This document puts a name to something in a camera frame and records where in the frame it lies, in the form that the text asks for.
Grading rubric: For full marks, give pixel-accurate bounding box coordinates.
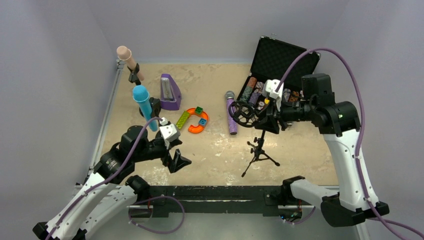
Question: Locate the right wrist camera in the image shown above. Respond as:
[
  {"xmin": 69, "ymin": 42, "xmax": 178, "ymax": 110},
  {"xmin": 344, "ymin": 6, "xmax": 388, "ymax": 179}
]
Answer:
[{"xmin": 262, "ymin": 79, "xmax": 283, "ymax": 111}]

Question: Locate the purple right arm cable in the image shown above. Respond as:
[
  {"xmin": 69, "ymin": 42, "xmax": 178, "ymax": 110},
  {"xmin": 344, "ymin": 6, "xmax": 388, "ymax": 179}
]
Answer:
[{"xmin": 276, "ymin": 47, "xmax": 424, "ymax": 239}]

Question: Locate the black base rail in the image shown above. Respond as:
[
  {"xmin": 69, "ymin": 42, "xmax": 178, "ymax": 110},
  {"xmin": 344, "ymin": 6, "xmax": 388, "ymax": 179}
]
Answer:
[{"xmin": 134, "ymin": 185, "xmax": 311, "ymax": 218}]

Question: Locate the purple glitter microphone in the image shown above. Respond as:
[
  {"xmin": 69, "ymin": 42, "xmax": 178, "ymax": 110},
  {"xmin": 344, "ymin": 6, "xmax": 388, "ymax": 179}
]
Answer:
[{"xmin": 224, "ymin": 90, "xmax": 238, "ymax": 135}]

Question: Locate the pink microphone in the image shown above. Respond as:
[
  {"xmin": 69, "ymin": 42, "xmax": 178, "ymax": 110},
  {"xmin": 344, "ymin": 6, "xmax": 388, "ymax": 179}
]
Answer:
[{"xmin": 116, "ymin": 45, "xmax": 145, "ymax": 81}]

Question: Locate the blue toy brick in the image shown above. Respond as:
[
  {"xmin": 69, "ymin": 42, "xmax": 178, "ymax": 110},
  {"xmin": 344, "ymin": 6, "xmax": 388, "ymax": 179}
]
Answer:
[{"xmin": 198, "ymin": 118, "xmax": 208, "ymax": 127}]

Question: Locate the green toy brick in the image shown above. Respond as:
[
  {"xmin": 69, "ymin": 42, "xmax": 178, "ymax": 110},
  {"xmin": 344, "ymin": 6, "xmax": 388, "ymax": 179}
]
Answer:
[{"xmin": 194, "ymin": 106, "xmax": 204, "ymax": 116}]

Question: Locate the blue microphone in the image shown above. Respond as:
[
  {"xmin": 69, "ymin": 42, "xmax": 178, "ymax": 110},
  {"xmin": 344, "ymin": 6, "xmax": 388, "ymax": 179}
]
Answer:
[{"xmin": 132, "ymin": 85, "xmax": 153, "ymax": 121}]

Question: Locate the purple metronome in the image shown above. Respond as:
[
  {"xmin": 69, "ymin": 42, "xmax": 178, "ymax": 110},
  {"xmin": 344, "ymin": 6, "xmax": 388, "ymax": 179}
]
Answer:
[{"xmin": 160, "ymin": 73, "xmax": 182, "ymax": 111}]

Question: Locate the lime long toy brick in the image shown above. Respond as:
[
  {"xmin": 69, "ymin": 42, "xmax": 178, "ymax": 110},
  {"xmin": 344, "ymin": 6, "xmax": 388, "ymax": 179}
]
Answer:
[{"xmin": 175, "ymin": 111, "xmax": 191, "ymax": 130}]

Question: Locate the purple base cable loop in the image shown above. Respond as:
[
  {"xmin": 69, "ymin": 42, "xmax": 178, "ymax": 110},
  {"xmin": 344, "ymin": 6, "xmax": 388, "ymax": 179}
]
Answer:
[{"xmin": 128, "ymin": 195, "xmax": 186, "ymax": 235}]

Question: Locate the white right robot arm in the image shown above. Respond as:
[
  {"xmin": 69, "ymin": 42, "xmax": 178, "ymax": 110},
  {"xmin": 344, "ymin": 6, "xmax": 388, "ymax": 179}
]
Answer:
[{"xmin": 260, "ymin": 73, "xmax": 390, "ymax": 227}]

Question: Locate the black poker chip case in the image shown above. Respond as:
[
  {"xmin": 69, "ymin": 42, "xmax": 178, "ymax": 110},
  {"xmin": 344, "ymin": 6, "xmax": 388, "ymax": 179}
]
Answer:
[{"xmin": 236, "ymin": 36, "xmax": 321, "ymax": 102}]

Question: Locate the black shock mount tripod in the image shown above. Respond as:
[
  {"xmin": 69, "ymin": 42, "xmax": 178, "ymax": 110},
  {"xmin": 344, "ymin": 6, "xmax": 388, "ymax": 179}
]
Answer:
[{"xmin": 229, "ymin": 100, "xmax": 281, "ymax": 178}]

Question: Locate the orange curved track piece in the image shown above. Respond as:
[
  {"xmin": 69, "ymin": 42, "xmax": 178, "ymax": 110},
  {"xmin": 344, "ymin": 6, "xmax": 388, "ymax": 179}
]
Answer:
[{"xmin": 186, "ymin": 106, "xmax": 210, "ymax": 134}]

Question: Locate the black mic stand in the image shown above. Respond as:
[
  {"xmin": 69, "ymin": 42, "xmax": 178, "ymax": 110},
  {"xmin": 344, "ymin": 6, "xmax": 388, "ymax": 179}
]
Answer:
[
  {"xmin": 127, "ymin": 62, "xmax": 148, "ymax": 117},
  {"xmin": 148, "ymin": 97, "xmax": 162, "ymax": 132}
]

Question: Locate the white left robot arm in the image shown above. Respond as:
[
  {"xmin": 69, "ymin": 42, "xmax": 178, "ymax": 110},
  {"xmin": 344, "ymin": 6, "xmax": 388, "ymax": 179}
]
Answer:
[{"xmin": 32, "ymin": 122, "xmax": 191, "ymax": 240}]

